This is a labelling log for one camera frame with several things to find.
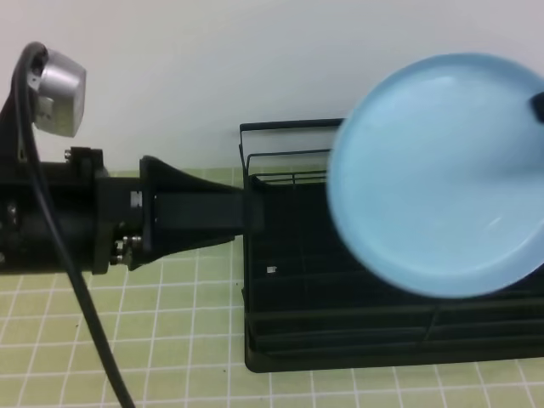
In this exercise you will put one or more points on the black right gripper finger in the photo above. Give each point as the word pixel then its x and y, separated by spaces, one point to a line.
pixel 537 106

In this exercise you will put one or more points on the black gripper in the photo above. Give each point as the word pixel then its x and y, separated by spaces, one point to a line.
pixel 136 220

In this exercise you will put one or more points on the light blue round plate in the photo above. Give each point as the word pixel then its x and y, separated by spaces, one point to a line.
pixel 435 179

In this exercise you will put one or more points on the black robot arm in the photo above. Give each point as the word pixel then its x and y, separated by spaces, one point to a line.
pixel 298 234

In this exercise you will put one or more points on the black plastic drip tray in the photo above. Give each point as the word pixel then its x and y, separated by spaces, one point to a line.
pixel 306 306

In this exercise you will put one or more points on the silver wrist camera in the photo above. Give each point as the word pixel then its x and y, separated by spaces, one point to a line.
pixel 58 90

